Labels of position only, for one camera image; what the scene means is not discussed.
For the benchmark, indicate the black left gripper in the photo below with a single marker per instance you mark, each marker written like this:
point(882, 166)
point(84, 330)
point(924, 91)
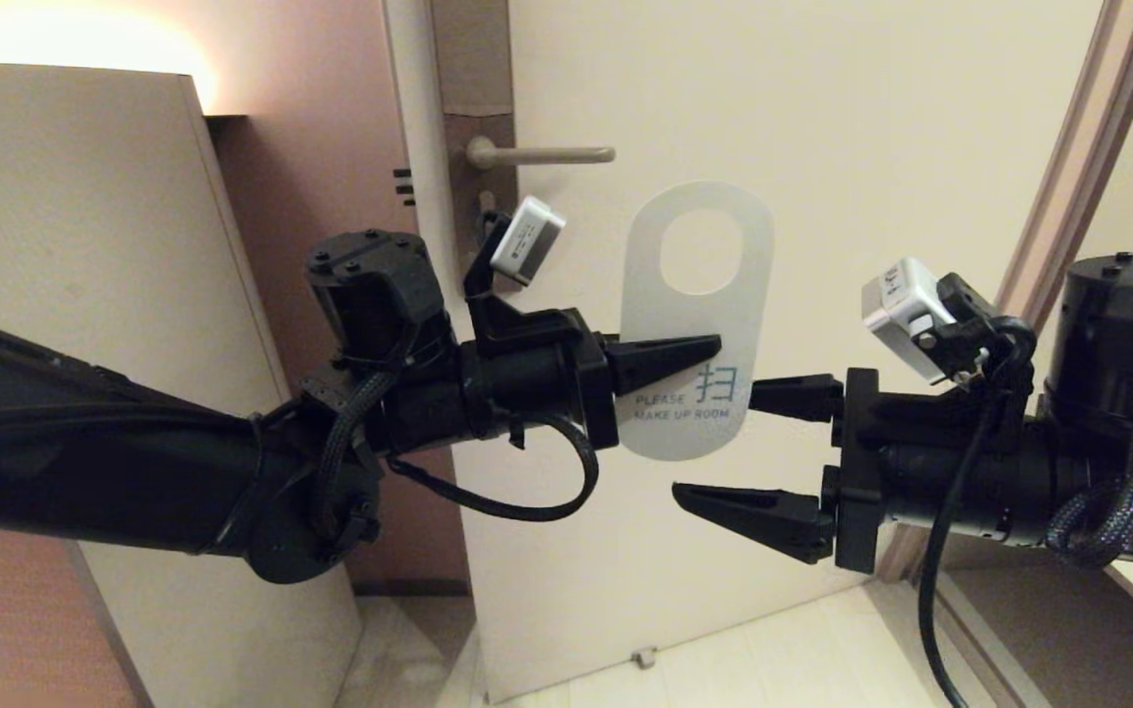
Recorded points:
point(537, 383)

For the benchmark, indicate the dark skirting board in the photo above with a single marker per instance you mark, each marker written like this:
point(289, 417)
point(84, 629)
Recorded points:
point(419, 588)

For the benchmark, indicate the beige upright panel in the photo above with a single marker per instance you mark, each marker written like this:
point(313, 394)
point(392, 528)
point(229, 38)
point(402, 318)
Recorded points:
point(85, 216)

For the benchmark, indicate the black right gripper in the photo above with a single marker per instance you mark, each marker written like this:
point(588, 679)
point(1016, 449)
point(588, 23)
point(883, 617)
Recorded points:
point(940, 472)

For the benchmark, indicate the thick black braided sleeve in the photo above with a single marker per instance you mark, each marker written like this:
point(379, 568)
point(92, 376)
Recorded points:
point(1132, 501)
point(335, 452)

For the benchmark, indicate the beige door frame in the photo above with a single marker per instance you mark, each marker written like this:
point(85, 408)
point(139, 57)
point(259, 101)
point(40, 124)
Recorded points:
point(1068, 177)

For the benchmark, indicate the black camera bracket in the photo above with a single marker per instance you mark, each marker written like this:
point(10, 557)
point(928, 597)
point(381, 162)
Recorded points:
point(507, 324)
point(980, 329)

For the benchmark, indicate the metal lock plate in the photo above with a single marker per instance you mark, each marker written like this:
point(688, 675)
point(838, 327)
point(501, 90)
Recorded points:
point(473, 59)

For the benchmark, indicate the small grey floor doorstop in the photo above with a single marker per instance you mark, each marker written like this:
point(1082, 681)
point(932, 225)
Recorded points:
point(643, 658)

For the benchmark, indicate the blue do-not-disturb door hanger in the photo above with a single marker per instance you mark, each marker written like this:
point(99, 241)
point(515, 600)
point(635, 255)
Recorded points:
point(694, 324)

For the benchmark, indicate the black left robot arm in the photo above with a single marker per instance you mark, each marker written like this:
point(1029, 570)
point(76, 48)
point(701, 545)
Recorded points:
point(114, 462)

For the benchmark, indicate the white door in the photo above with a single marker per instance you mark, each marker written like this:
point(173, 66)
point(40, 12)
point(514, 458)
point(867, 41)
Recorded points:
point(822, 147)

